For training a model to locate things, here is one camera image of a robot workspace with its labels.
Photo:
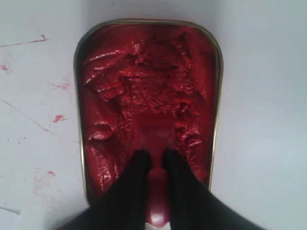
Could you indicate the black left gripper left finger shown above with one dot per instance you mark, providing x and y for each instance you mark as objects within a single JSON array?
[{"x": 123, "y": 205}]

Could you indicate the red rubber stamp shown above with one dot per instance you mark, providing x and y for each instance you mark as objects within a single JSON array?
[{"x": 155, "y": 136}]

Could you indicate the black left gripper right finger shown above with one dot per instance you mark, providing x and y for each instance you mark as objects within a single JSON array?
[{"x": 192, "y": 205}]

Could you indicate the red ink paste tin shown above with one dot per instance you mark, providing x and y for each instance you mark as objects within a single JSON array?
[{"x": 128, "y": 66}]

